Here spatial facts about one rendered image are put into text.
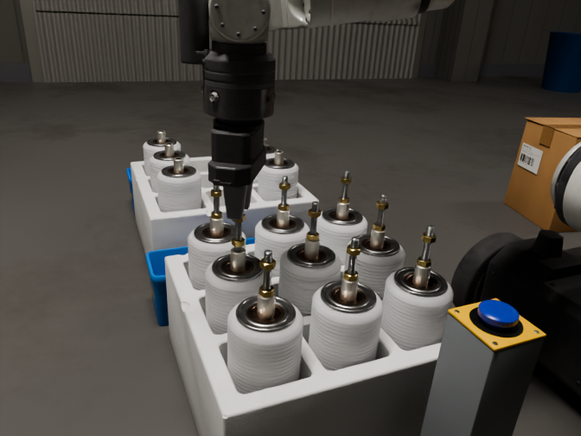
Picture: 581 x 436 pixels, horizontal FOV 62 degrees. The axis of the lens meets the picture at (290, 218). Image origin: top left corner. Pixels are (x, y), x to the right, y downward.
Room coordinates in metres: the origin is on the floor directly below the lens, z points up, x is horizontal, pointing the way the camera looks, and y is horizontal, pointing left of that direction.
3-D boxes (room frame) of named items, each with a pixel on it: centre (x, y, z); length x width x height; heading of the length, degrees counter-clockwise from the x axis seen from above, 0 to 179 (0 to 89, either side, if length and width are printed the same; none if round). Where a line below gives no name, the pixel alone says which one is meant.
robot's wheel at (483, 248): (0.88, -0.44, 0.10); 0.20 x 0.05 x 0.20; 114
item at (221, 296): (0.61, 0.07, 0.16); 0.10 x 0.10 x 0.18
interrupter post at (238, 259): (0.61, 0.07, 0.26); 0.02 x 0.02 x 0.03
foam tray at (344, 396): (0.66, -0.04, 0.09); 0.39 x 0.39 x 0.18; 24
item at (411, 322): (0.60, -0.19, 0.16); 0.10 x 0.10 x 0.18
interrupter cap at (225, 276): (0.61, 0.07, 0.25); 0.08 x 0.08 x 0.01
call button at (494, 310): (0.43, -0.22, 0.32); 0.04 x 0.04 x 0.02
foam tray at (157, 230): (1.16, 0.19, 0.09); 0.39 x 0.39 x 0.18; 24
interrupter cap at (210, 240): (0.72, 0.12, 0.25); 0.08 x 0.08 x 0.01
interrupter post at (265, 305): (0.50, 0.02, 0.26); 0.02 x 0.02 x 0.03
